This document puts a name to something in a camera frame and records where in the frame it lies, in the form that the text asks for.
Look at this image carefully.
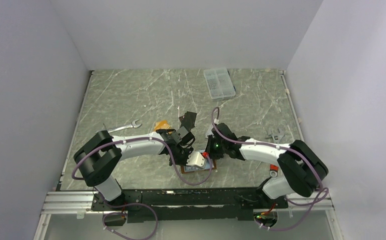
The brown leather card holder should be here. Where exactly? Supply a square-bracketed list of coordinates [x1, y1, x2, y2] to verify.
[180, 150, 216, 174]

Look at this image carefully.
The aluminium frame rail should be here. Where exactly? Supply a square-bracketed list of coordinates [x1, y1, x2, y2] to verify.
[34, 190, 344, 240]

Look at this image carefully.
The black card stack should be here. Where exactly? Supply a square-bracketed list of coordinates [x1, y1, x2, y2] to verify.
[179, 111, 197, 131]

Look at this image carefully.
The silver open-end wrench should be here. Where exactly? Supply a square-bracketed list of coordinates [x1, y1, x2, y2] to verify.
[103, 119, 142, 133]

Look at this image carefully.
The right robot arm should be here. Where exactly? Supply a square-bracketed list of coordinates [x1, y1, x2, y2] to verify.
[206, 123, 329, 208]

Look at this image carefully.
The orange handled tool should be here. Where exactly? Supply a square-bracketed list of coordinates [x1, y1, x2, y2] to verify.
[269, 164, 279, 178]

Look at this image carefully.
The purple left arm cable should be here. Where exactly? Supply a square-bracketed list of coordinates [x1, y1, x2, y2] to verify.
[72, 137, 213, 240]

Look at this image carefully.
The gold card stack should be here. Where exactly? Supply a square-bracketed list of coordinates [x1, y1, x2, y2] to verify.
[153, 120, 171, 132]

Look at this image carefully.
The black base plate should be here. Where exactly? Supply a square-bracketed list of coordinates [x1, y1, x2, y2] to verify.
[91, 187, 288, 223]

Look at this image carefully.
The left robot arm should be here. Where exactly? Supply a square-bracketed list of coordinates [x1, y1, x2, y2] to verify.
[73, 126, 195, 210]

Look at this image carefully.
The clear plastic screw box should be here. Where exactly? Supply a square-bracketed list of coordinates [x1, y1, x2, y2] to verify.
[203, 68, 236, 101]

